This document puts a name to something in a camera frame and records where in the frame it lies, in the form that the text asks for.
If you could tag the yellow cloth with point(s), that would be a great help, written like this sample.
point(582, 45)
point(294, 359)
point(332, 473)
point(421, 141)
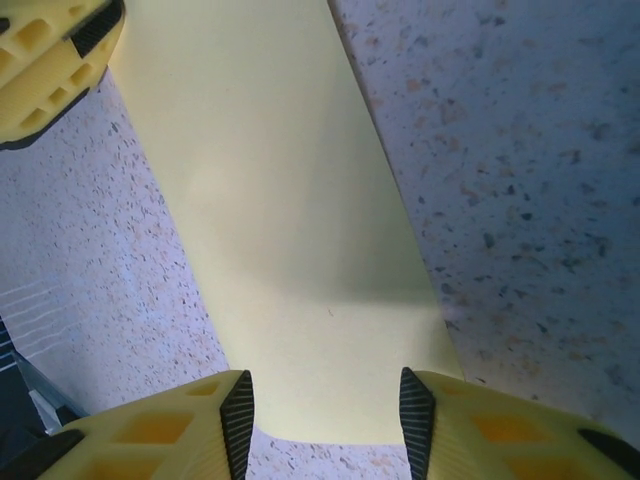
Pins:
point(280, 200)

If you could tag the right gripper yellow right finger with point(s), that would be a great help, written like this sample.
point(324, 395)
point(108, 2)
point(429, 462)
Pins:
point(500, 440)

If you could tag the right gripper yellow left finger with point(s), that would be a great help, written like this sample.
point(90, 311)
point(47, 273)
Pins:
point(165, 440)

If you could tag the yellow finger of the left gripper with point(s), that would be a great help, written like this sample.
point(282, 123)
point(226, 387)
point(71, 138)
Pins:
point(45, 65)

